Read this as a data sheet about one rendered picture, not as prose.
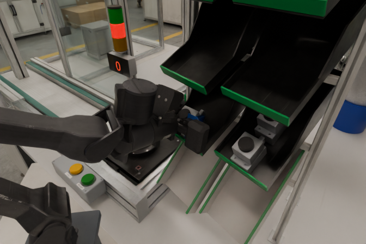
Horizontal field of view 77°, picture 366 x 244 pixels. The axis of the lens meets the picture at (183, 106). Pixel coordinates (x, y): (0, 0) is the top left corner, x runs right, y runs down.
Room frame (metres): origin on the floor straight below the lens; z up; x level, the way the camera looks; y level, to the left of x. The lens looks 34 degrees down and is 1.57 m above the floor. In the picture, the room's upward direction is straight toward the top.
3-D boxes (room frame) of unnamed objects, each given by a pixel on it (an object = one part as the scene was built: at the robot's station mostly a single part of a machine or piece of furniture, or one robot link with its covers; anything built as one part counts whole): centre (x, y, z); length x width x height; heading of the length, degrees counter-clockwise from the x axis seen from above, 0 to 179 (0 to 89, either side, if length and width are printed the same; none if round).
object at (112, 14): (0.85, 0.24, 1.38); 0.05 x 0.05 x 0.05
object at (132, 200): (0.69, 0.47, 0.91); 0.89 x 0.06 x 0.11; 52
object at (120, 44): (0.85, 0.24, 1.28); 0.05 x 0.05 x 0.05
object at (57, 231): (0.24, 0.26, 1.15); 0.09 x 0.07 x 0.06; 27
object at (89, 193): (0.53, 0.36, 0.93); 0.21 x 0.07 x 0.06; 52
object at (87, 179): (0.48, 0.30, 0.96); 0.04 x 0.04 x 0.02
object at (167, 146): (0.64, 0.16, 0.96); 0.24 x 0.24 x 0.02; 52
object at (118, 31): (0.85, 0.24, 1.33); 0.05 x 0.05 x 0.05
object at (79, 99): (0.85, 0.38, 0.91); 0.84 x 0.28 x 0.10; 52
